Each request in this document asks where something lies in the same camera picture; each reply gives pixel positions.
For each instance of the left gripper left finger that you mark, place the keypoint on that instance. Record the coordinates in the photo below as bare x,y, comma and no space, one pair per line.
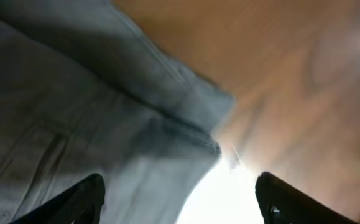
80,204

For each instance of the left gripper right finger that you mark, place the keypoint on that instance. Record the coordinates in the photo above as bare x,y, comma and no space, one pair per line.
280,203

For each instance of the grey shorts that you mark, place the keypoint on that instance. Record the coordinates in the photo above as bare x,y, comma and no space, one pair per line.
84,91

